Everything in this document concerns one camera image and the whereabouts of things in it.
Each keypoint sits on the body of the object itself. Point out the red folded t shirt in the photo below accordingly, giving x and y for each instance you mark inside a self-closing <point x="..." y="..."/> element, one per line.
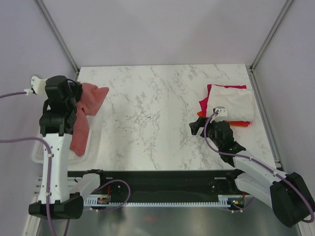
<point x="221" y="103"/>

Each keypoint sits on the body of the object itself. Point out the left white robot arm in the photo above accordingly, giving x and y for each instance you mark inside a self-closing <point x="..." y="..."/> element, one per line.
<point x="56" y="200"/>

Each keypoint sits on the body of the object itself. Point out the pink t shirt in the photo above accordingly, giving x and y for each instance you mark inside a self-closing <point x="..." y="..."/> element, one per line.
<point x="91" y="100"/>

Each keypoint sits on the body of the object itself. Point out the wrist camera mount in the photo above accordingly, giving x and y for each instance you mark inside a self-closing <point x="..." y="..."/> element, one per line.
<point x="37" y="86"/>
<point x="220" y="114"/>

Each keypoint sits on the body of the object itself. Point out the aluminium frame post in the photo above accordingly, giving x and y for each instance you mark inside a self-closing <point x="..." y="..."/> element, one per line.
<point x="271" y="33"/>
<point x="56" y="33"/>

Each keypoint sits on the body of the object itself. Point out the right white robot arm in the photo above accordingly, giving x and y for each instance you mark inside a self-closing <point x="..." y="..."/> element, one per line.
<point x="286" y="194"/>

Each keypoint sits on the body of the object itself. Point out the orange folded t shirt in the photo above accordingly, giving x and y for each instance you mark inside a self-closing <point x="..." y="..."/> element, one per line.
<point x="233" y="123"/>

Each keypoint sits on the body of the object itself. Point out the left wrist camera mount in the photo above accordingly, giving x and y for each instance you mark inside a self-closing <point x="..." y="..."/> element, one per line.
<point x="37" y="86"/>

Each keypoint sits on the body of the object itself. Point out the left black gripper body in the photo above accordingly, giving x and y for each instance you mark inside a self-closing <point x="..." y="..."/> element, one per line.
<point x="77" y="91"/>

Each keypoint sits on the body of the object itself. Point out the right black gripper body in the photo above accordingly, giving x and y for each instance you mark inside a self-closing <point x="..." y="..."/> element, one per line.
<point x="210" y="132"/>

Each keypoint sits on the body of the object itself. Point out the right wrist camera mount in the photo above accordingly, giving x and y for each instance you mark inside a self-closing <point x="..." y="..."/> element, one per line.
<point x="220" y="114"/>

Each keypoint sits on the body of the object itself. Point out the left aluminium frame post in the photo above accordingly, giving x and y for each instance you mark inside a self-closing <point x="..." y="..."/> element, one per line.
<point x="56" y="33"/>

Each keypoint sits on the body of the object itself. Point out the white cable duct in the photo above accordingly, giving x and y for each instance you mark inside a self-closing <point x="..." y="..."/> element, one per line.
<point x="158" y="200"/>

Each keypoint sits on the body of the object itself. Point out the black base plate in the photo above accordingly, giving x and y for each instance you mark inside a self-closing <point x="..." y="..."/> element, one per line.
<point x="125" y="184"/>

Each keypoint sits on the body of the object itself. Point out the right aluminium frame post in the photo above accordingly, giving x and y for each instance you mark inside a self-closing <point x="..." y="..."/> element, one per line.
<point x="271" y="33"/>

